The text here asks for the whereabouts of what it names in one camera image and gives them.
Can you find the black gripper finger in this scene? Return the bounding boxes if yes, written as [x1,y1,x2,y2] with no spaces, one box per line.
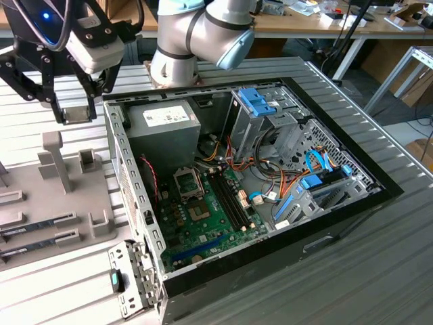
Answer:
[0,50,68,125]
[76,59,122,122]

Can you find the silver CPU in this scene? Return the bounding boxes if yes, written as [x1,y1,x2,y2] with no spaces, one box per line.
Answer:
[64,106,93,125]

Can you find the metal socket cover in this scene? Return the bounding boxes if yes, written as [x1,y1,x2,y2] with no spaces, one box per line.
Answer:
[173,166,204,203]

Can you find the CPU socket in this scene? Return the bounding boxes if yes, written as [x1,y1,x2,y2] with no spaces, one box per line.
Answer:
[185,198,214,224]

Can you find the brown cardboard box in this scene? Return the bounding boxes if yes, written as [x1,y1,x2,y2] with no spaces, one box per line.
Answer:
[388,69,433,108]
[404,138,433,167]
[101,0,136,21]

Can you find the grey power supply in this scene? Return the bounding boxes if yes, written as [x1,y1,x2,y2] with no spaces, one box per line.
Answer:
[124,100,202,180]

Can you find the grey parts rack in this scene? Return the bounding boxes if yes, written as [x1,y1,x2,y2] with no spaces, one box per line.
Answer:
[0,131,119,272]

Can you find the dark RAM stick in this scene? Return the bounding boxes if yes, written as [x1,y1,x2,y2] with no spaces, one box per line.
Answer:
[0,219,57,238]
[0,238,58,260]

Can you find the blue plastic drive latch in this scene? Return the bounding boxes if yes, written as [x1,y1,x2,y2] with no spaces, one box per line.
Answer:
[237,87,283,116]

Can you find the black RAM slot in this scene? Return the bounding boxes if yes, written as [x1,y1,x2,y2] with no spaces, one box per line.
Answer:
[216,168,255,230]
[206,171,245,233]

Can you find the green motherboard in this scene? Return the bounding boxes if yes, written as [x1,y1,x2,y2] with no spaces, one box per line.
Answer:
[158,167,271,272]

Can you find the blue expansion slot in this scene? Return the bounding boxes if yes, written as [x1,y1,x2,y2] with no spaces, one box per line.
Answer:
[170,235,226,268]

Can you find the black clip blue button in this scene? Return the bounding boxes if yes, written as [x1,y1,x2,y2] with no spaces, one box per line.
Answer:
[110,267,127,294]

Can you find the blue disk carrier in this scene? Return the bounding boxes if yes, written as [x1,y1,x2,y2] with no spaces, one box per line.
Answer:
[272,191,325,231]

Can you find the small white box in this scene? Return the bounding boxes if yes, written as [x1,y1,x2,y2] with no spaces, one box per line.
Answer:
[319,13,342,26]

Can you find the hard disk in blue carrier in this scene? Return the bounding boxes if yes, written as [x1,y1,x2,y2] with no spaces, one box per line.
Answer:
[297,164,352,200]

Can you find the black open PC case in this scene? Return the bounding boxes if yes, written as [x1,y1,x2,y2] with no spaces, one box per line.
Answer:
[101,77,405,323]

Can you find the black stand pole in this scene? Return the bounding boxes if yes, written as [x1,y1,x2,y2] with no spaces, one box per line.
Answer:
[319,0,373,81]

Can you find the grey metal disk bay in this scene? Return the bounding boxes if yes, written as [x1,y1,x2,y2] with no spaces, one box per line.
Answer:
[270,161,385,234]

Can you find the open cardboard box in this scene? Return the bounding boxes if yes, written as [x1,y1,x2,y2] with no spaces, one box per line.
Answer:
[394,3,433,28]

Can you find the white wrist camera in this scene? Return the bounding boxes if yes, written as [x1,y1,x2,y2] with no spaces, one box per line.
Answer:
[66,16,126,74]

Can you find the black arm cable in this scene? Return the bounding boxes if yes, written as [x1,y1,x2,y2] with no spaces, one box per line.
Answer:
[13,0,146,53]

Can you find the red black twisted wire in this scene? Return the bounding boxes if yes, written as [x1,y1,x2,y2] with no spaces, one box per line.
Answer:
[140,155,162,204]

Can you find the yellow black power wires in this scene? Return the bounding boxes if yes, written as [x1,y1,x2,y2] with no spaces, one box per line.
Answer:
[196,133,226,165]

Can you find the blue SATA wire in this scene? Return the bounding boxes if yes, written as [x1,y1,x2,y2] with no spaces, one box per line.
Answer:
[304,148,334,175]
[249,191,283,206]

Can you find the grey metal slot bracket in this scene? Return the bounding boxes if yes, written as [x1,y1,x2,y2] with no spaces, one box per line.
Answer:
[107,239,166,321]

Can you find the orange red wire bundle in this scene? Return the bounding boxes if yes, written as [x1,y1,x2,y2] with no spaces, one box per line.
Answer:
[225,135,307,206]

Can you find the aluminium profile frame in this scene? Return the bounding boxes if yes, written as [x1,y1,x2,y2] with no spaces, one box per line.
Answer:
[363,45,433,116]

